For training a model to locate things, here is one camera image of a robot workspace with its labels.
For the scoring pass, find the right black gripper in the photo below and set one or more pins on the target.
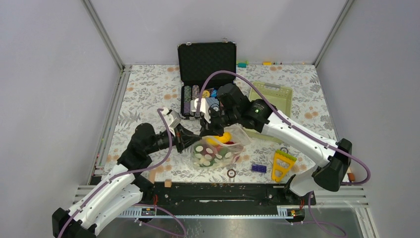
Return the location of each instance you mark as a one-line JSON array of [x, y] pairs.
[[209, 127]]

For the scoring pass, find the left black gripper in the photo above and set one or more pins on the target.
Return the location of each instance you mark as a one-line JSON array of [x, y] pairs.
[[184, 138]]

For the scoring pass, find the yellow toy corn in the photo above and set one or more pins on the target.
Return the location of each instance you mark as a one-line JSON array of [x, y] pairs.
[[226, 138]]

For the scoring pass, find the clear dotted zip top bag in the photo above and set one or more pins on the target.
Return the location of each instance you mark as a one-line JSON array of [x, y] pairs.
[[239, 140]]

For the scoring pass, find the green plastic basket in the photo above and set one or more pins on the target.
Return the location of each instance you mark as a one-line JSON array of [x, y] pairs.
[[280, 97]]

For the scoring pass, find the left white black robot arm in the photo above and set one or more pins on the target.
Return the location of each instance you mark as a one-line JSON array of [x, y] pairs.
[[124, 185]]

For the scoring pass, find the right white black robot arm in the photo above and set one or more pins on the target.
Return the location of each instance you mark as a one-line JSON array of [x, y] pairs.
[[331, 158]]

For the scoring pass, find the small wooden cube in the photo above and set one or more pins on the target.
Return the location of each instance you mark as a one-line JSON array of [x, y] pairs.
[[168, 183]]

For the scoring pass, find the wooden cone block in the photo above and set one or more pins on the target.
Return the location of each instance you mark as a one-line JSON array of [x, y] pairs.
[[152, 176]]

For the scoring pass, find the black poker chip case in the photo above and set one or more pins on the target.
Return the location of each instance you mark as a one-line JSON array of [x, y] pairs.
[[197, 61]]

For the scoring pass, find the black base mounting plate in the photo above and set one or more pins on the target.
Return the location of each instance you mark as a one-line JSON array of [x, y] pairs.
[[212, 199]]

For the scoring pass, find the floral table mat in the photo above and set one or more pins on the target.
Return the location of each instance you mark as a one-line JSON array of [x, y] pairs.
[[155, 86]]

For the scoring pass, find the blue toy brick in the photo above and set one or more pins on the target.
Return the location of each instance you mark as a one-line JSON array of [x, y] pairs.
[[259, 168]]

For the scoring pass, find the green toy block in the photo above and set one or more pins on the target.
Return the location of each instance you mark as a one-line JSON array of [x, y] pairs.
[[243, 64]]

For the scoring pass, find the yellow triangular plastic tool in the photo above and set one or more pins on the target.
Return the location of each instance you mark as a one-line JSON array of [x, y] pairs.
[[282, 164]]

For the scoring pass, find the brown wooden peg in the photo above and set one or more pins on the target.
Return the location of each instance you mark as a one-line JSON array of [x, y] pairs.
[[350, 175]]

